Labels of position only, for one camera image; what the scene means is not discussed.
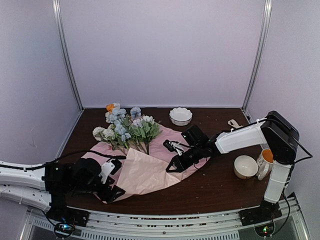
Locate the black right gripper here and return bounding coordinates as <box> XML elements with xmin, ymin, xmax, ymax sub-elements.
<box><xmin>166</xmin><ymin>144</ymin><xmax>204</xmax><ymax>173</ymax></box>

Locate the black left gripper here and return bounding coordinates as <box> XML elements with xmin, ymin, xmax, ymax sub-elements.
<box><xmin>70</xmin><ymin>176</ymin><xmax>125</xmax><ymax>203</ymax></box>

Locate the pink wrapping paper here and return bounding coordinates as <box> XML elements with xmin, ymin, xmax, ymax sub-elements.
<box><xmin>84</xmin><ymin>123</ymin><xmax>213</xmax><ymax>205</ymax></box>

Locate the fake flower bouquet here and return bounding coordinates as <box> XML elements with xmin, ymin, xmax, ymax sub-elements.
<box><xmin>92</xmin><ymin>102</ymin><xmax>162</xmax><ymax>155</ymax></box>

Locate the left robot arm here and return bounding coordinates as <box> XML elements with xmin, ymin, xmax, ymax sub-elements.
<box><xmin>0</xmin><ymin>155</ymin><xmax>126</xmax><ymax>222</ymax></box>

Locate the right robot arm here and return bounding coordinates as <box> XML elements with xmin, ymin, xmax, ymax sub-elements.
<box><xmin>163</xmin><ymin>110</ymin><xmax>300</xmax><ymax>221</ymax></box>

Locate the white scalloped dish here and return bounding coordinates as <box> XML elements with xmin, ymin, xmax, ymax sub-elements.
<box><xmin>169</xmin><ymin>107</ymin><xmax>193</xmax><ymax>127</ymax></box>

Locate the white round bowl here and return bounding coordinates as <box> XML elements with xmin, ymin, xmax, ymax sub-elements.
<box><xmin>233</xmin><ymin>155</ymin><xmax>259</xmax><ymax>180</ymax></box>

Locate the beige printed ribbon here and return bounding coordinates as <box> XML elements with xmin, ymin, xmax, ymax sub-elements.
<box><xmin>227</xmin><ymin>119</ymin><xmax>238</xmax><ymax>126</ymax></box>

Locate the floral mug orange inside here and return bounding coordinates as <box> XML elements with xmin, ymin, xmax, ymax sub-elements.
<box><xmin>256</xmin><ymin>148</ymin><xmax>274</xmax><ymax>181</ymax></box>

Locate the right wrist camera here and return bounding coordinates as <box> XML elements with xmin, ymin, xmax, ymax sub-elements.
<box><xmin>163</xmin><ymin>139</ymin><xmax>185</xmax><ymax>156</ymax></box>

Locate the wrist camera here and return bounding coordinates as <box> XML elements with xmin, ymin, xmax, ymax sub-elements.
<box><xmin>99</xmin><ymin>159</ymin><xmax>122</xmax><ymax>184</ymax></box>
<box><xmin>163</xmin><ymin>139</ymin><xmax>185</xmax><ymax>156</ymax></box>

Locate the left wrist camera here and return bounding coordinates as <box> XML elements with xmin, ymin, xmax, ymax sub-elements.
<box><xmin>99</xmin><ymin>159</ymin><xmax>122</xmax><ymax>184</ymax></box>

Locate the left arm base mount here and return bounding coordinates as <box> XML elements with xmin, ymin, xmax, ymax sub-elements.
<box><xmin>42</xmin><ymin>207</ymin><xmax>90</xmax><ymax>239</ymax></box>

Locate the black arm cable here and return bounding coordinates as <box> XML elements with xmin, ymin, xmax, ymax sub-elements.
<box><xmin>0</xmin><ymin>149</ymin><xmax>127</xmax><ymax>171</ymax></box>

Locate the aluminium front rail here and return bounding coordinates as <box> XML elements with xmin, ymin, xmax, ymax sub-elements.
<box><xmin>24</xmin><ymin>196</ymin><xmax>307</xmax><ymax>240</ymax></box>

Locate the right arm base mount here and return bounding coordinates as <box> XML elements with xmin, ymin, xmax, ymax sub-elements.
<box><xmin>239</xmin><ymin>206</ymin><xmax>282</xmax><ymax>238</ymax></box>

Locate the right aluminium corner post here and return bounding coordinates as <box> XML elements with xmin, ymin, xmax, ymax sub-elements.
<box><xmin>241</xmin><ymin>0</ymin><xmax>273</xmax><ymax>113</ymax></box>

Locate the aluminium corner post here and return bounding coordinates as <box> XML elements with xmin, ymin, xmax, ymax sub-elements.
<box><xmin>241</xmin><ymin>0</ymin><xmax>273</xmax><ymax>113</ymax></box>
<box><xmin>52</xmin><ymin>0</ymin><xmax>84</xmax><ymax>112</ymax></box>

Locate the left aluminium corner post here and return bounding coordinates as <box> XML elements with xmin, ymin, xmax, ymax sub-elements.
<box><xmin>52</xmin><ymin>0</ymin><xmax>84</xmax><ymax>112</ymax></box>

